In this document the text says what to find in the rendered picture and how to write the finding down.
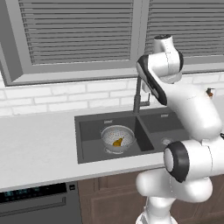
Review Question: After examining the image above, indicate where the grey window with blinds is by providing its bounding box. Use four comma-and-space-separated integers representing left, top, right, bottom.
141, 0, 224, 74
0, 0, 144, 88

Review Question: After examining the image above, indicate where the small brown and white object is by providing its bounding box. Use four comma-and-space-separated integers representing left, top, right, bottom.
205, 87, 215, 99

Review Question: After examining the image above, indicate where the yellow-brown pear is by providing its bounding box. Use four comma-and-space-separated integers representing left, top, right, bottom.
112, 136, 125, 148

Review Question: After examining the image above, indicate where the brown wooden cupboard door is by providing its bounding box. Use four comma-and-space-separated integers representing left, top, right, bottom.
171, 174, 224, 224
77, 171, 151, 224

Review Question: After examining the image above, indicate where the dark grey double sink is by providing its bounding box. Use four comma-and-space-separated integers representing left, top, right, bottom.
73, 107, 194, 165

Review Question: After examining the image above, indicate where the grey dishwasher handle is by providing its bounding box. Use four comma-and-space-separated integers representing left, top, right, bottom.
0, 197, 67, 217

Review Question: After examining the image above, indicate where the dark grey sink faucet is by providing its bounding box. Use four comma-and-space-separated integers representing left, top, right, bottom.
132, 73, 152, 116

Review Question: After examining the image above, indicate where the grey dishwasher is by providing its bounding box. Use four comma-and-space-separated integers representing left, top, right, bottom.
0, 181, 83, 224

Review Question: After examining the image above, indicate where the silver metal colander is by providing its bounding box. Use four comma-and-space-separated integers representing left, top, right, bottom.
101, 125, 137, 155

